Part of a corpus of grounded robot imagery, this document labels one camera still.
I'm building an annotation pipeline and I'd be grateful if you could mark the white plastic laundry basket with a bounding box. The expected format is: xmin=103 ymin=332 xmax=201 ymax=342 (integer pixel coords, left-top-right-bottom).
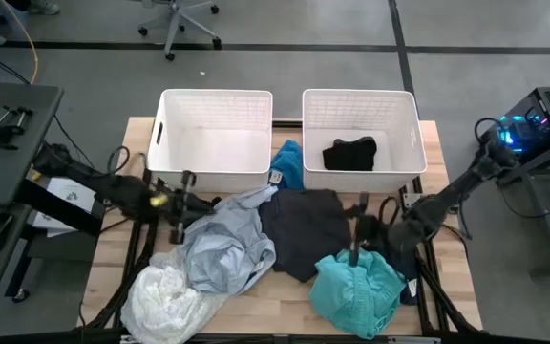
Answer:
xmin=145 ymin=88 xmax=275 ymax=195
xmin=301 ymin=88 xmax=428 ymax=193

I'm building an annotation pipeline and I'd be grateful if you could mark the yellow cable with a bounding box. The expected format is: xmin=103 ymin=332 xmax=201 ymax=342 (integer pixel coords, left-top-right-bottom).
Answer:
xmin=0 ymin=0 xmax=40 ymax=86

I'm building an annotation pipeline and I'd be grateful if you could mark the dark gray desk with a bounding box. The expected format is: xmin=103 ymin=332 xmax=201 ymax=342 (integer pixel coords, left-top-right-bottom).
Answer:
xmin=0 ymin=83 xmax=66 ymax=326

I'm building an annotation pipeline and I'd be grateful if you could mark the black clamp tool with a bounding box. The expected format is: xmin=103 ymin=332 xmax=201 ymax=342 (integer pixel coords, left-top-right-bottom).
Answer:
xmin=0 ymin=105 xmax=34 ymax=152

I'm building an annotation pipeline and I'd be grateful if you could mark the black garment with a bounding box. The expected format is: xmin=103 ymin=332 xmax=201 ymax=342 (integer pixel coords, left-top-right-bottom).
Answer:
xmin=321 ymin=136 xmax=379 ymax=172

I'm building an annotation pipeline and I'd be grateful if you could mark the black metal table frame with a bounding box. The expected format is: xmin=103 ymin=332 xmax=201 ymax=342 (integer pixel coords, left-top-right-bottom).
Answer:
xmin=81 ymin=118 xmax=484 ymax=344

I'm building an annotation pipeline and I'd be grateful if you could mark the office chair base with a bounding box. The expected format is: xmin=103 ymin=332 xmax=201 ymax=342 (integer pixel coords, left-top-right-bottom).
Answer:
xmin=137 ymin=0 xmax=222 ymax=62

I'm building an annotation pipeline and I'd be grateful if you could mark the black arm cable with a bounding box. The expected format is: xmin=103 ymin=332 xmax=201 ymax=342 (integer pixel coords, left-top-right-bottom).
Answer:
xmin=106 ymin=145 xmax=132 ymax=177

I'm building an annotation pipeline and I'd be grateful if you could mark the blue garment with tag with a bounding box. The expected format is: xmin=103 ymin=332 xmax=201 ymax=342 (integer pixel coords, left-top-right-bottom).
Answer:
xmin=267 ymin=139 xmax=305 ymax=191

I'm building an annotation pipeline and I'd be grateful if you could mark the dark gray garment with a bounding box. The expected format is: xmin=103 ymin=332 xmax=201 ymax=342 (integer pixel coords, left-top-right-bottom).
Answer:
xmin=258 ymin=188 xmax=352 ymax=284

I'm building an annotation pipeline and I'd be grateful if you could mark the teal garment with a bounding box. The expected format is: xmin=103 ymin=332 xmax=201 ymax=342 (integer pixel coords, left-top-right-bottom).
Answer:
xmin=307 ymin=247 xmax=408 ymax=340

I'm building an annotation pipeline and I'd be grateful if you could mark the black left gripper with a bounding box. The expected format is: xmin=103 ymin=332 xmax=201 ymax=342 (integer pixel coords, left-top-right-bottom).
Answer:
xmin=153 ymin=169 xmax=217 ymax=246

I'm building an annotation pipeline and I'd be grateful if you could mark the light blue shirt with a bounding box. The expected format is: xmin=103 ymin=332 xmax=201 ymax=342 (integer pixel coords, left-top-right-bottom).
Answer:
xmin=177 ymin=184 xmax=279 ymax=296

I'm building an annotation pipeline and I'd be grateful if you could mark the white paper sheet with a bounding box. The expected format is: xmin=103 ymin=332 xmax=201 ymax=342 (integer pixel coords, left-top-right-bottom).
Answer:
xmin=31 ymin=176 xmax=97 ymax=238

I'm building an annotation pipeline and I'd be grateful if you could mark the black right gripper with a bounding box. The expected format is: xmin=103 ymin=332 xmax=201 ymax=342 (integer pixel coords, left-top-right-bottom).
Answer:
xmin=344 ymin=191 xmax=401 ymax=268

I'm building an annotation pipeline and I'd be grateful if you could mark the white lace garment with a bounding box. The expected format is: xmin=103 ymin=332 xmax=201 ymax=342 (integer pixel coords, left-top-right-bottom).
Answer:
xmin=120 ymin=247 xmax=231 ymax=344

